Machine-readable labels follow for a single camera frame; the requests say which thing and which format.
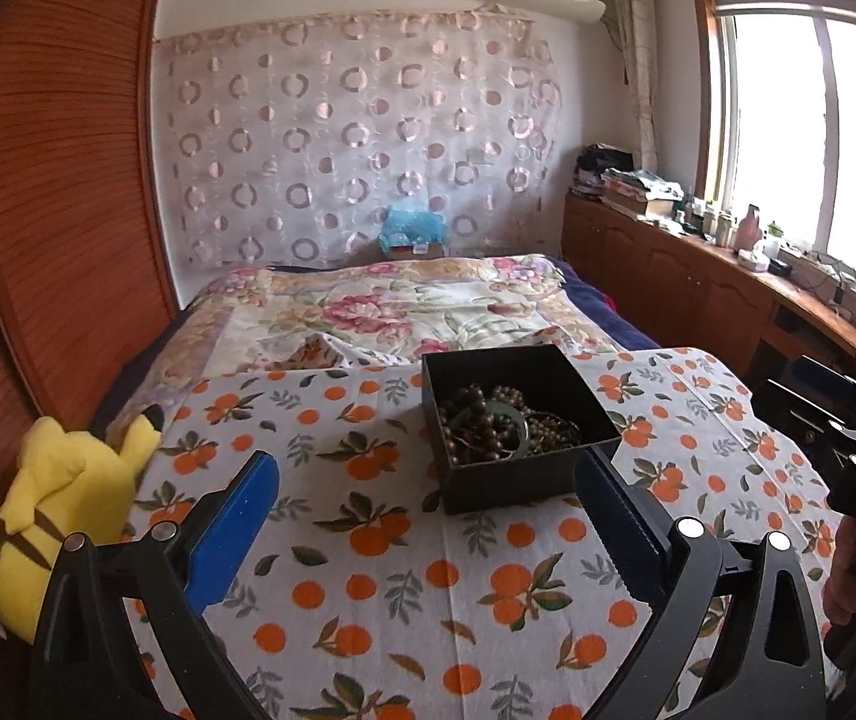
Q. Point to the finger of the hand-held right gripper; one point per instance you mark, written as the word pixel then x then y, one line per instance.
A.
pixel 832 382
pixel 795 412

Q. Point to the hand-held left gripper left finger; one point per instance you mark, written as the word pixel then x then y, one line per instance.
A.
pixel 236 532

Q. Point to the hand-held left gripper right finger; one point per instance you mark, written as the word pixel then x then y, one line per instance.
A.
pixel 615 532

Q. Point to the black box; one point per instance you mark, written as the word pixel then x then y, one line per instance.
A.
pixel 503 484

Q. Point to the green jade bangle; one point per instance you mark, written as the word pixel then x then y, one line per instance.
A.
pixel 527 431

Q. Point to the small black device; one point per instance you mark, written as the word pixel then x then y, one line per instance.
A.
pixel 780 268

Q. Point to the white tissue box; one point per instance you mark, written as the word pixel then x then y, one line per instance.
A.
pixel 751 261

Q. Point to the green cap bottle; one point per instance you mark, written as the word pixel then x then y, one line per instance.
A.
pixel 774 240

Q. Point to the orange fruit print cloth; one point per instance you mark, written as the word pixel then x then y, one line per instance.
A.
pixel 398 577

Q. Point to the pink bottle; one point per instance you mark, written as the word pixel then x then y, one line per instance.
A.
pixel 748 229

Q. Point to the wooden side cabinet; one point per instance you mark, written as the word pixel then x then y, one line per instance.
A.
pixel 683 277

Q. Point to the yellow plush toy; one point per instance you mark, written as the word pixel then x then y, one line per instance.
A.
pixel 60 495

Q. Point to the small white bottle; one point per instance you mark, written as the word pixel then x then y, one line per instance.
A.
pixel 709 221
pixel 727 226

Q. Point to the dark blue bed sheet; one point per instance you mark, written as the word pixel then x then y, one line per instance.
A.
pixel 608 315

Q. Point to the window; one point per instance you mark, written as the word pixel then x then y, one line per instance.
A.
pixel 810 127

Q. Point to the pile of books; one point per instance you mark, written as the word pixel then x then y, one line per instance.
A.
pixel 638 195

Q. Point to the floral blanket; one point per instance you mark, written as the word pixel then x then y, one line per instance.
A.
pixel 398 300

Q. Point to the small cardboard box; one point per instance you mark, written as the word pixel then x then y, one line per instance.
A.
pixel 409 250

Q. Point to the tied white window curtain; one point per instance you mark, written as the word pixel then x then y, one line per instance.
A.
pixel 638 52

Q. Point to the circle pattern wall curtain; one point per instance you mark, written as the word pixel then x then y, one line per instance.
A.
pixel 323 127

